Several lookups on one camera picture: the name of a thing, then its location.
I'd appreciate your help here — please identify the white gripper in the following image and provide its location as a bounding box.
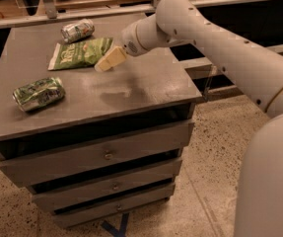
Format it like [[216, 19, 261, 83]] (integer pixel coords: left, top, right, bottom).
[[95, 13, 194, 72]]

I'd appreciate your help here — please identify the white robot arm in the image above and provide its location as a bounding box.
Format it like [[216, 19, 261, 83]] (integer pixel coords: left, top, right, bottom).
[[95, 0, 283, 237]]

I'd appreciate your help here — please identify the green jalapeno chip bag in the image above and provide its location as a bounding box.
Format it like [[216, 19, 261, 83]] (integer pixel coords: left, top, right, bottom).
[[48, 38, 113, 71]]

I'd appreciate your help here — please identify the silver soda can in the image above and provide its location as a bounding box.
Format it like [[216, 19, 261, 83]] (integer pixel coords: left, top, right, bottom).
[[61, 19, 95, 43]]

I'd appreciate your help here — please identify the green soda can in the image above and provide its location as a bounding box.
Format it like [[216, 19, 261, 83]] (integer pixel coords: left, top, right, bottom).
[[13, 77, 65, 112]]

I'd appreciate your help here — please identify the grey drawer cabinet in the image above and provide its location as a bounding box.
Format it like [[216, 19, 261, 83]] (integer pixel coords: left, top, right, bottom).
[[0, 24, 199, 217]]

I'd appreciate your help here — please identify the grey metal railing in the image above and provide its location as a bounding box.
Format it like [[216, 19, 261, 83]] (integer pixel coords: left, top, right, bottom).
[[0, 0, 283, 102]]

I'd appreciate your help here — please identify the top grey drawer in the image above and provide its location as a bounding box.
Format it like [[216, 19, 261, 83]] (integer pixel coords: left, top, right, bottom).
[[0, 119, 193, 187]]

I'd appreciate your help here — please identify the grey drawer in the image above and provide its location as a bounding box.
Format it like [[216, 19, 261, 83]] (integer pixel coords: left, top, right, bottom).
[[52, 182, 175, 228], [32, 157, 182, 211], [0, 119, 193, 187]]

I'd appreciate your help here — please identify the middle grey drawer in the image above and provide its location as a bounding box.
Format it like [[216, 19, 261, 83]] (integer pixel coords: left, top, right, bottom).
[[32, 157, 182, 211]]

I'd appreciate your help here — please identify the bottom grey drawer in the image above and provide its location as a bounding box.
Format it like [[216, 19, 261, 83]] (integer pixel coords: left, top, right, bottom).
[[52, 182, 175, 228]]

